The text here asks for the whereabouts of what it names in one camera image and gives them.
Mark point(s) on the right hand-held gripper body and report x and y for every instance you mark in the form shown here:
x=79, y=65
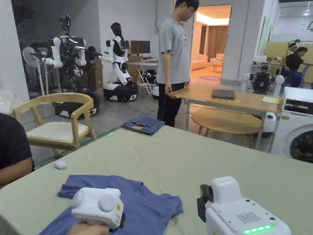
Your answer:
x=227, y=210

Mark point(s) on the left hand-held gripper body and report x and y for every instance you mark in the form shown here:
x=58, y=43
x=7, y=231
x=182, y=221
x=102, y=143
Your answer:
x=93, y=208

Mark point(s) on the blue shirt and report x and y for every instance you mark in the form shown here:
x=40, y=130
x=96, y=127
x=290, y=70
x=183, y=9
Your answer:
x=144, y=208

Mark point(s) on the person's left hand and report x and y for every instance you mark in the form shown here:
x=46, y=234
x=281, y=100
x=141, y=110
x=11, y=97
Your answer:
x=88, y=229

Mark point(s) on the small white earbud case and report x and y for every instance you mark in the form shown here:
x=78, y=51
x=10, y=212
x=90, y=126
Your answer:
x=60, y=164

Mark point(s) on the bed with pale green sheet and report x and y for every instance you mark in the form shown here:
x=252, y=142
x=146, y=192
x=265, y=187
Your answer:
x=195, y=159

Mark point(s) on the wooden armchair with cushion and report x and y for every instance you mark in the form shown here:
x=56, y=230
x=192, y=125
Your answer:
x=51, y=129

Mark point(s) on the folded blue jeans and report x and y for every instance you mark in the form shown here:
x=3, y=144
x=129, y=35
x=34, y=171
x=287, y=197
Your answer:
x=144, y=124

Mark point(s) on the white washing machine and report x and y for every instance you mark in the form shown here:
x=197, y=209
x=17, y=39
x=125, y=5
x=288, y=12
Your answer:
x=291, y=132

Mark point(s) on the robot with round white shoulders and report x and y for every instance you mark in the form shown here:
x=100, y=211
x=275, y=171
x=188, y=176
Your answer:
x=262, y=82

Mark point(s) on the stack of cartons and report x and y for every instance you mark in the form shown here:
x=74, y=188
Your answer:
x=95, y=74

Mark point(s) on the pale sofa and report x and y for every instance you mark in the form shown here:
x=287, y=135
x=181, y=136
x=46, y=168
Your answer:
x=198, y=62

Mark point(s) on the pale armchair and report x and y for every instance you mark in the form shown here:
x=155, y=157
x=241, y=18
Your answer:
x=217, y=60

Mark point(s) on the black and white humanoid robot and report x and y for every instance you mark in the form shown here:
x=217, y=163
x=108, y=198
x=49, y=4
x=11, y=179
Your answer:
x=68, y=56

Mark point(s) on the white standing fan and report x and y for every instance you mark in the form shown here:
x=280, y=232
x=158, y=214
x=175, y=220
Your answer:
x=33, y=57

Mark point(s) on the dark monitor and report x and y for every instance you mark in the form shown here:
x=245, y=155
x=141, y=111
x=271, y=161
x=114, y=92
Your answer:
x=140, y=47

